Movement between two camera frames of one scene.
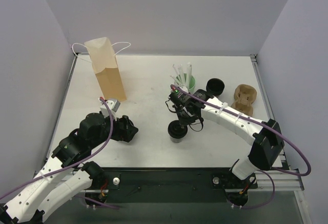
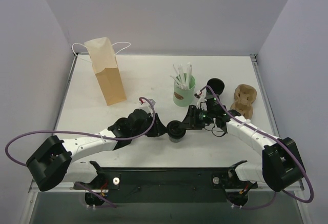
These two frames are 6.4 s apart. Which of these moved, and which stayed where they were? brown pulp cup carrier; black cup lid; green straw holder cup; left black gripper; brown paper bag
Moved: green straw holder cup; left black gripper
Stayed: brown pulp cup carrier; black cup lid; brown paper bag
